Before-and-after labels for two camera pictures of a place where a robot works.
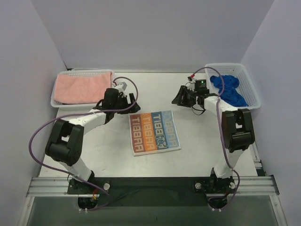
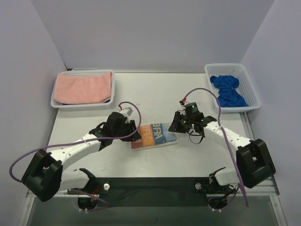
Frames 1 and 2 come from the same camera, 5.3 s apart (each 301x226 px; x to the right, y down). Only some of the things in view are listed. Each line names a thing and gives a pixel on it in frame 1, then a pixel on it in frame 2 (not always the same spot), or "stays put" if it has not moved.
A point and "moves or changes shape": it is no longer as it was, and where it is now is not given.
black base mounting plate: x=152 y=191 stays put
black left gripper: x=127 y=103 to x=131 y=130
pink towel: x=82 y=87 stays put
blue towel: x=230 y=97 stays put
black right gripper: x=188 y=96 to x=177 y=122
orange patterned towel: x=154 y=132 moves or changes shape
